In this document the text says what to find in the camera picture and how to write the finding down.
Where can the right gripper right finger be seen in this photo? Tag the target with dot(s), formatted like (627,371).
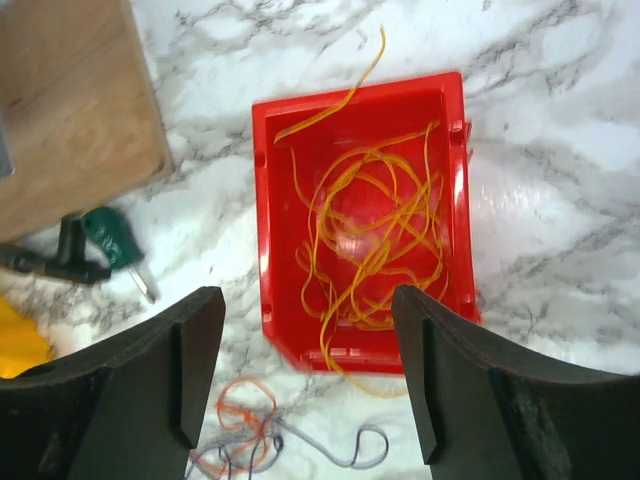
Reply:
(488,408)

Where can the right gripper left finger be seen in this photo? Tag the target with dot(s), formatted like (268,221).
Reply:
(128,407)

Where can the yellow plastic bin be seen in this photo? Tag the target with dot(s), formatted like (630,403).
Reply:
(22,346)

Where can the black socket adapter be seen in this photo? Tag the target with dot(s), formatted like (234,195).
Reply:
(69,263)

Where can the red plastic bin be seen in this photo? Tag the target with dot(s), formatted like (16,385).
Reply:
(360,191)

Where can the wooden board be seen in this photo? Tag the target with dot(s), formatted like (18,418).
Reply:
(78,108)

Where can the green handle screwdriver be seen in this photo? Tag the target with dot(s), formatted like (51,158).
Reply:
(109,230)

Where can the grey metal socket bracket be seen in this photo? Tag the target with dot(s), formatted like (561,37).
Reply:
(7,167)

